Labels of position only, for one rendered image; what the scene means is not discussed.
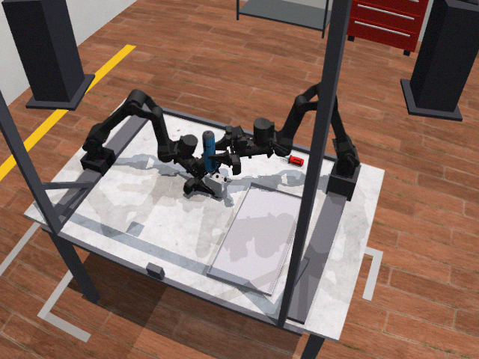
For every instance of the red screwdriver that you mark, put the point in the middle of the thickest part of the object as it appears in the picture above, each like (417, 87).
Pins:
(295, 160)

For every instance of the blue electric screwdriver barrel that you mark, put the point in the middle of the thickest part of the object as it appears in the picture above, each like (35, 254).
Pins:
(209, 147)

